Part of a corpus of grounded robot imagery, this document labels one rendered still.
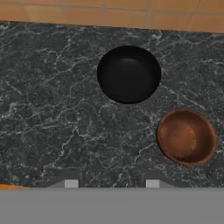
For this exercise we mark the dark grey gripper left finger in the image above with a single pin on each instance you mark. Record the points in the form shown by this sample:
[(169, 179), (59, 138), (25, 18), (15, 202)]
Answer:
[(70, 180)]

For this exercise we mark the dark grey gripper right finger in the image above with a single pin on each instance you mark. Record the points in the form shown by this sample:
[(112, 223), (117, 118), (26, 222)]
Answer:
[(154, 180)]

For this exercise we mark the brown wooden bowl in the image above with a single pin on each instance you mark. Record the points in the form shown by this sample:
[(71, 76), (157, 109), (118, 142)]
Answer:
[(186, 137)]

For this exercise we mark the black bowl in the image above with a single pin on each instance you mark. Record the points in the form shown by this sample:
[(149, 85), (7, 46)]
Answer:
[(129, 74)]

